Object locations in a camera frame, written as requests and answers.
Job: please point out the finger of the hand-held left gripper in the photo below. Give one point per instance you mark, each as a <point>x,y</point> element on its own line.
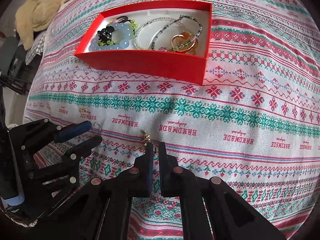
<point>72,130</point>
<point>87,145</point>

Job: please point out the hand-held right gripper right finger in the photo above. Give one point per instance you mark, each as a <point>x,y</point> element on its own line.
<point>165,170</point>

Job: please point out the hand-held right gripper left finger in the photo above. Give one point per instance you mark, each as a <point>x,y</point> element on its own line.
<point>149,170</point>

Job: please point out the gold earring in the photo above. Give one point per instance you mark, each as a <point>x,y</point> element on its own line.
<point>145,137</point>
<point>83,110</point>

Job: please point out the red cardboard box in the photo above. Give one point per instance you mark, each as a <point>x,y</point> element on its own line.
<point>150,66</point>

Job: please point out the gold interlocked rings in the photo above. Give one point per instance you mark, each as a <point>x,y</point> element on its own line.
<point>175,42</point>

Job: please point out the patterned woven blanket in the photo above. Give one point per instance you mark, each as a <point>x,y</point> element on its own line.
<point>225,105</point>

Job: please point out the grey checked cloth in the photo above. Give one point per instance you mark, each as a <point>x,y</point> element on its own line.
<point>37,47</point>

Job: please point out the beige quilted blanket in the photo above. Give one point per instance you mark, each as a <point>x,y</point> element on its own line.
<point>45,5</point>

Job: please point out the dark furniture frame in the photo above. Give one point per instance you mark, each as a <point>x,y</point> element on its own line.
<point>15,62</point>

